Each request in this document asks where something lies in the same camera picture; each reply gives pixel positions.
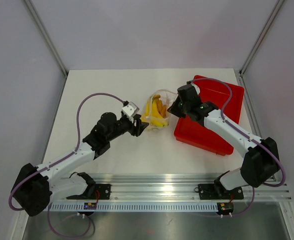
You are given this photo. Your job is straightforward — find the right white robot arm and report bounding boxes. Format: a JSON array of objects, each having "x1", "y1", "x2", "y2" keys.
[{"x1": 168, "y1": 81, "x2": 281, "y2": 199}]

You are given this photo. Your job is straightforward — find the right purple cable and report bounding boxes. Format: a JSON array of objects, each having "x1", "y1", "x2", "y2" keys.
[{"x1": 186, "y1": 77, "x2": 288, "y2": 218}]

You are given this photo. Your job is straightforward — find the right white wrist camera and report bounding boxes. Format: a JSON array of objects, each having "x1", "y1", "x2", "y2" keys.
[{"x1": 191, "y1": 83, "x2": 201, "y2": 95}]

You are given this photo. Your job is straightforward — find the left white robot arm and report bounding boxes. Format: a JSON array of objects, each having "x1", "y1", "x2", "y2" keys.
[{"x1": 10, "y1": 112, "x2": 149, "y2": 217}]

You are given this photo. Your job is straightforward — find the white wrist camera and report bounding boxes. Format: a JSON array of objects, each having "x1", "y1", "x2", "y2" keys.
[
  {"x1": 121, "y1": 101, "x2": 140, "y2": 123},
  {"x1": 191, "y1": 83, "x2": 201, "y2": 95}
]

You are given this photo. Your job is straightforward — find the clear zip top bag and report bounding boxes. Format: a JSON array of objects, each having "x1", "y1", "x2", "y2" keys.
[{"x1": 140, "y1": 89, "x2": 178, "y2": 131}]

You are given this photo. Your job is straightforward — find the purple cable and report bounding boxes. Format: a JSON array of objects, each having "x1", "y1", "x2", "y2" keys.
[
  {"x1": 186, "y1": 77, "x2": 288, "y2": 218},
  {"x1": 8, "y1": 92, "x2": 128, "y2": 237}
]

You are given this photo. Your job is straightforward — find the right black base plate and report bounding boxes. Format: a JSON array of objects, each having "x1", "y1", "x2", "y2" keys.
[{"x1": 194, "y1": 183, "x2": 244, "y2": 200}]

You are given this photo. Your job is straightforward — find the yellow banana bunch toy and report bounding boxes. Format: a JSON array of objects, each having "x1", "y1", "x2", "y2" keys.
[{"x1": 141, "y1": 94, "x2": 169, "y2": 128}]

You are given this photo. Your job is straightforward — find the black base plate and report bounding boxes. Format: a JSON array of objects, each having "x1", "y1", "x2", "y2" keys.
[
  {"x1": 66, "y1": 183, "x2": 112, "y2": 200},
  {"x1": 194, "y1": 183, "x2": 244, "y2": 200}
]

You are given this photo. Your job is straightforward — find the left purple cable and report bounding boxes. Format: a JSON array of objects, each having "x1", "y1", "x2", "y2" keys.
[{"x1": 8, "y1": 92, "x2": 128, "y2": 237}]

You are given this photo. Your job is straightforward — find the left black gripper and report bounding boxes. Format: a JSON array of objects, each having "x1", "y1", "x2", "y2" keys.
[{"x1": 107, "y1": 114, "x2": 149, "y2": 142}]

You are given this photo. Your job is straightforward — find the white slotted cable duct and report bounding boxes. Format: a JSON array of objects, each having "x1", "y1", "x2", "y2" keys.
[{"x1": 50, "y1": 202, "x2": 218, "y2": 213}]

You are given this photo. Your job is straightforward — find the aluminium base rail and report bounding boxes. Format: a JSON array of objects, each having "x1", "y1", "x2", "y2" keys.
[{"x1": 54, "y1": 173, "x2": 292, "y2": 202}]

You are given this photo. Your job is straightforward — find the left aluminium frame post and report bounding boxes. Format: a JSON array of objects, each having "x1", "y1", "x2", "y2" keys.
[{"x1": 21, "y1": 0, "x2": 69, "y2": 79}]

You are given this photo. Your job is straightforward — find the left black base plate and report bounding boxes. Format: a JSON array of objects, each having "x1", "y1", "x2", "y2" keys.
[{"x1": 66, "y1": 183, "x2": 112, "y2": 200}]

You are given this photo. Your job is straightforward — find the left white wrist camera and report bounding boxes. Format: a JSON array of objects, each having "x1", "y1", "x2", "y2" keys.
[{"x1": 121, "y1": 101, "x2": 140, "y2": 123}]

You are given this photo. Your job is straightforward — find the right aluminium frame post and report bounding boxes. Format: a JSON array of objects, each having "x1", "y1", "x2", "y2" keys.
[{"x1": 239, "y1": 0, "x2": 287, "y2": 77}]

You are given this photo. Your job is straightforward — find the aluminium frame post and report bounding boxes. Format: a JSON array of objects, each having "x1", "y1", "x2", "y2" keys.
[
  {"x1": 239, "y1": 0, "x2": 287, "y2": 77},
  {"x1": 21, "y1": 0, "x2": 69, "y2": 79}
]

